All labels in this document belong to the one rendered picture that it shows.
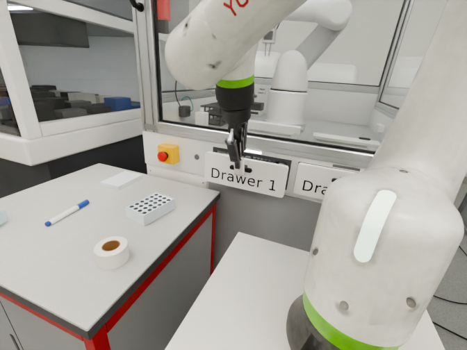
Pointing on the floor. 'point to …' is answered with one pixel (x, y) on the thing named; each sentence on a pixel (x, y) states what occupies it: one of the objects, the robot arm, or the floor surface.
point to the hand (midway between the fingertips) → (239, 165)
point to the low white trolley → (191, 256)
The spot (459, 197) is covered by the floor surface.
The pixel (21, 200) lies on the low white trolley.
